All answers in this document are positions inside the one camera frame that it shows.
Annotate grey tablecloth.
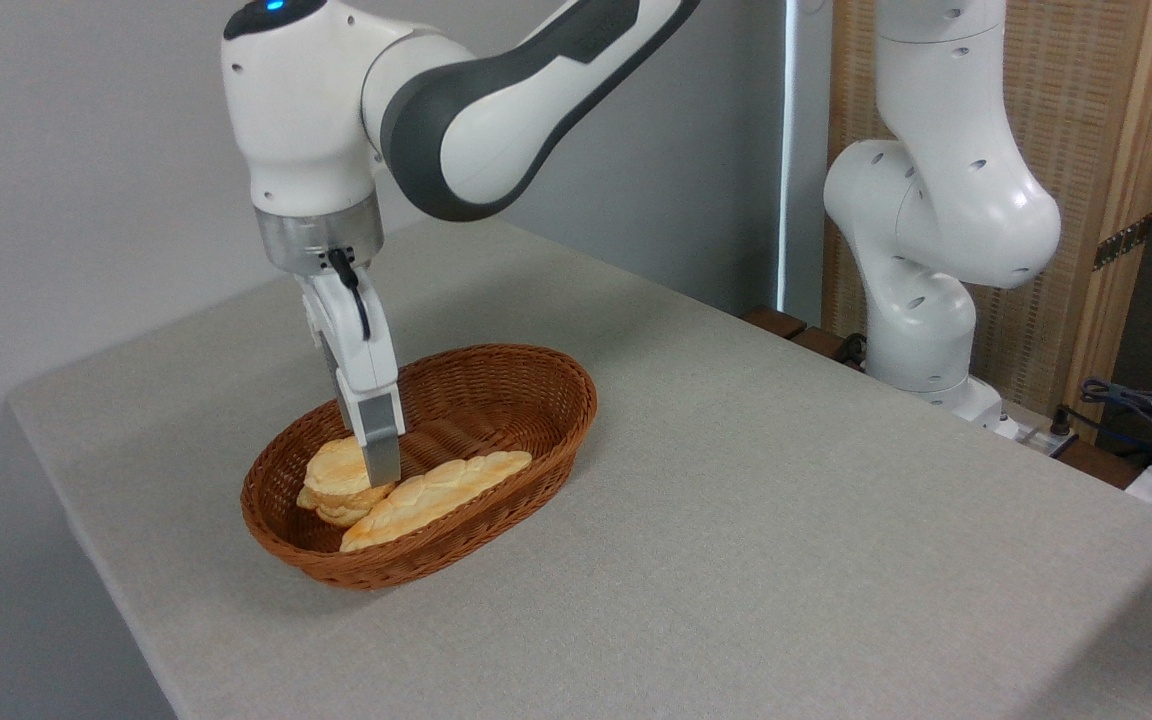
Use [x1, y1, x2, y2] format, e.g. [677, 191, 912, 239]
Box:
[8, 210, 1152, 720]

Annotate brown wooden base board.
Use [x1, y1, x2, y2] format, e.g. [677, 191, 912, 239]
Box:
[741, 305, 869, 373]

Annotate white vertical edge strip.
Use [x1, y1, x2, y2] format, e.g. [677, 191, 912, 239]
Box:
[778, 0, 798, 313]

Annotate round bread roll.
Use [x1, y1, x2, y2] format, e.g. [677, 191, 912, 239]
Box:
[296, 436, 396, 528]

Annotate brown wicker oval basket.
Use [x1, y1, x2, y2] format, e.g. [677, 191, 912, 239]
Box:
[241, 344, 599, 591]

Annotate dark blue cable bundle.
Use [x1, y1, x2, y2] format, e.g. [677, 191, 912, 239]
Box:
[1081, 378, 1152, 461]

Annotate long braided bread loaf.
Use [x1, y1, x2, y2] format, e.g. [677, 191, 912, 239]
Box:
[339, 450, 534, 554]

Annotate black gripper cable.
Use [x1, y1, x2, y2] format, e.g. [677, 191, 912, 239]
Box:
[326, 248, 373, 341]

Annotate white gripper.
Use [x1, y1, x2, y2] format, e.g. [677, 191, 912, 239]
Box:
[296, 265, 405, 486]

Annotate wooden woven folding screen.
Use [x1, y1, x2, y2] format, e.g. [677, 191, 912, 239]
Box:
[822, 0, 1152, 441]

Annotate black metal screen hinge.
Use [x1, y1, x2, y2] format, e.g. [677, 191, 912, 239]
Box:
[1093, 212, 1152, 272]

